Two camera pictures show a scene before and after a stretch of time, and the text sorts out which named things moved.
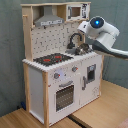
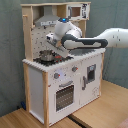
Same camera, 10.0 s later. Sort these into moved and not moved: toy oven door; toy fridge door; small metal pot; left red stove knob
Moved: small metal pot
Not moved: toy oven door; toy fridge door; left red stove knob
